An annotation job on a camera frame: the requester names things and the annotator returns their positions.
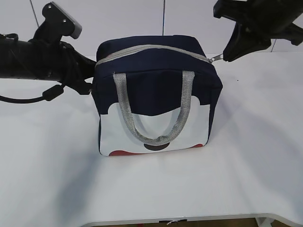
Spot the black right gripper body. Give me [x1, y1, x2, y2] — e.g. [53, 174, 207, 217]
[213, 0, 303, 46]

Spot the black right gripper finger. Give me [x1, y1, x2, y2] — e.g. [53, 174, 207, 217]
[223, 22, 271, 62]

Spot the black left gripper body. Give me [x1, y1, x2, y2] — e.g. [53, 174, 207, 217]
[29, 1, 96, 95]

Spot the navy blue lunch bag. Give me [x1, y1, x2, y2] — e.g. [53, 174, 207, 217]
[92, 35, 223, 156]

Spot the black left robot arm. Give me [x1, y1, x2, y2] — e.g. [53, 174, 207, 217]
[0, 1, 96, 95]

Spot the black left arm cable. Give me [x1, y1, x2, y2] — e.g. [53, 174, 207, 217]
[0, 84, 65, 104]

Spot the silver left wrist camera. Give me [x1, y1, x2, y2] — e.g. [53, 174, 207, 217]
[52, 1, 82, 39]

